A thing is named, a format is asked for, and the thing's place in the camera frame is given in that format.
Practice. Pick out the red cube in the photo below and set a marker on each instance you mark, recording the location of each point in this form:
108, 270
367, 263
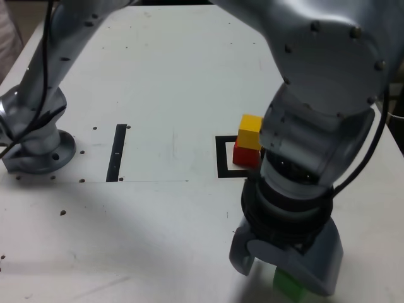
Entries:
244, 156

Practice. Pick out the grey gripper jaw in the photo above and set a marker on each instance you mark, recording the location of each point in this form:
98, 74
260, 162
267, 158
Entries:
315, 268
241, 252

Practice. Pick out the yellow cube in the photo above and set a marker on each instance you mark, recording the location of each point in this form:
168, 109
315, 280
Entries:
249, 132

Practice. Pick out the green cube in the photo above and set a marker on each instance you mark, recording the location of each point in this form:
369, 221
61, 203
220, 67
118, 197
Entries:
287, 284

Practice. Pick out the black tape strip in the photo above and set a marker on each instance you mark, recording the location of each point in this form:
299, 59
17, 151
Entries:
116, 142

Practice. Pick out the black tape square outline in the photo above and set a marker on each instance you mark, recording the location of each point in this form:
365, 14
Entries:
221, 158

